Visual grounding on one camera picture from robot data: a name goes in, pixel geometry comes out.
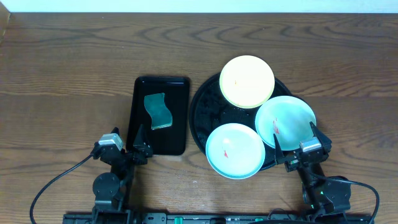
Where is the mint plate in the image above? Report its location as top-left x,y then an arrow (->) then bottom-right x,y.
205,123 -> 266,180
254,96 -> 317,151

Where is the black round tray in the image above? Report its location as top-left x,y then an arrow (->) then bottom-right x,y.
188,72 -> 312,172

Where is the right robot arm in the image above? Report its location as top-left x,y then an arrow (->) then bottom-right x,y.
273,122 -> 351,216

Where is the yellow plate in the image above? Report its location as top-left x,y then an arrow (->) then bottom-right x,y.
219,55 -> 275,109

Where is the green yellow sponge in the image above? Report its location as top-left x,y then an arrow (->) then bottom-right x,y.
144,93 -> 173,130

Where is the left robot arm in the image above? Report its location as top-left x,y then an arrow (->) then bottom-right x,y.
91,125 -> 153,212

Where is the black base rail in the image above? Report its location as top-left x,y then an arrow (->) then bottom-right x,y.
62,212 -> 370,224

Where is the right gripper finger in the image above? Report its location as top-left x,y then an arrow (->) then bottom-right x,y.
310,121 -> 330,145
273,134 -> 285,164

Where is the black rectangular tray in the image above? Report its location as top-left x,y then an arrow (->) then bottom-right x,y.
126,77 -> 190,156

